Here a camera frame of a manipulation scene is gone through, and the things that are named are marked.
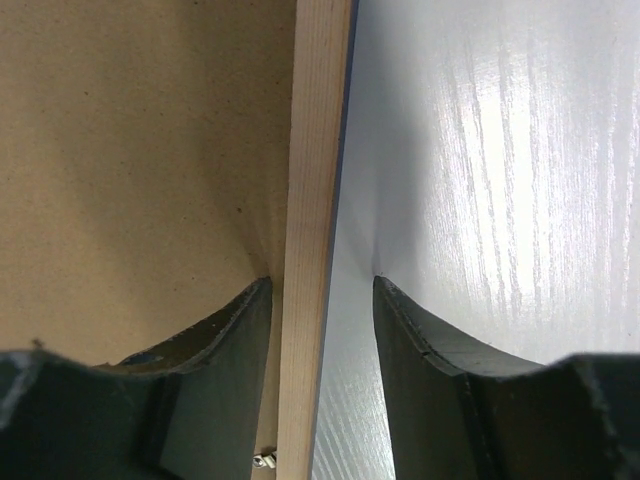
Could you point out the blue wooden picture frame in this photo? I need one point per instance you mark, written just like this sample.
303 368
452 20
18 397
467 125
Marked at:
322 46

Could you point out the brown cardboard backing board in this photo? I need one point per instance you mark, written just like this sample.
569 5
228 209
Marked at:
144 165

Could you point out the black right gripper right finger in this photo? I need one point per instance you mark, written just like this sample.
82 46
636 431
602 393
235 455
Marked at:
458 408

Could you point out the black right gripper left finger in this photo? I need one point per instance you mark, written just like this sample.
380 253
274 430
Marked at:
186 408

